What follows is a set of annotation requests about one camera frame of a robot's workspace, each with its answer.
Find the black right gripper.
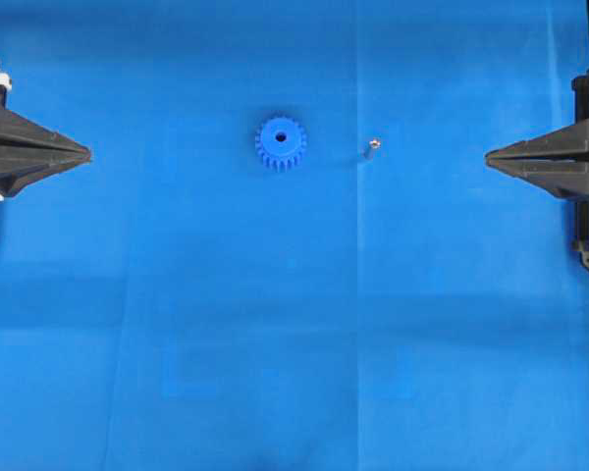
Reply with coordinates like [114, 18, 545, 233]
[486, 70, 589, 271]

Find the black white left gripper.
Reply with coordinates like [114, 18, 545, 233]
[0, 71, 91, 201]

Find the small silver metal shaft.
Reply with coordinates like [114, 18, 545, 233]
[363, 138, 382, 160]

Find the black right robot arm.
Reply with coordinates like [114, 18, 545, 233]
[485, 1, 589, 271]

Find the blue plastic gear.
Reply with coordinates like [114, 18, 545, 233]
[254, 116, 305, 172]

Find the blue cloth mat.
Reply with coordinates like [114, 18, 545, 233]
[0, 1, 589, 470]

